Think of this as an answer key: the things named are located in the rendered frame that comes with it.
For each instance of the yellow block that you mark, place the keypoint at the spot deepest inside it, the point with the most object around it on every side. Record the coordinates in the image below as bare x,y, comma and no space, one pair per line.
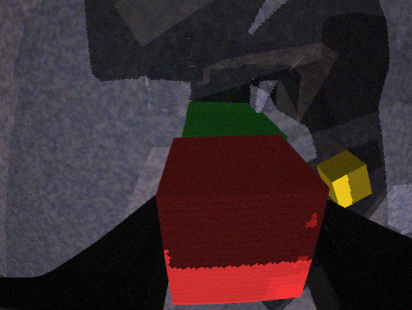
347,177

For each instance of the green block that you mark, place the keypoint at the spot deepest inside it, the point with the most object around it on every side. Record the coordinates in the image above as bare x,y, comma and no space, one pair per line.
218,106
228,123

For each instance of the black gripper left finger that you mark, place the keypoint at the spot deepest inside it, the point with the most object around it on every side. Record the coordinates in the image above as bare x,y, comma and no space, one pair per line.
124,270

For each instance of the red block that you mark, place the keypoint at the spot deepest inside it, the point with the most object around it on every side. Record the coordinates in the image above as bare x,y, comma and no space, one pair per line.
239,217

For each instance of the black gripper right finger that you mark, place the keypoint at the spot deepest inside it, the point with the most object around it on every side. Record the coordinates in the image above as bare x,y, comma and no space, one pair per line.
359,265

